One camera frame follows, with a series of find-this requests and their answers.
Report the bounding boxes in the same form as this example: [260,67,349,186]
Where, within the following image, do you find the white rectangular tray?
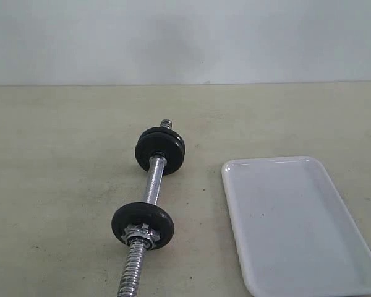
[221,156,371,296]

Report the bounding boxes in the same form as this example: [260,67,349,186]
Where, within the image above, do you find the chrome dumbbell bar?
[117,119,172,296]

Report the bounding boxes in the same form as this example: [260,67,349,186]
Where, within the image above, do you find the chrome star collar nut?
[121,223,161,250]

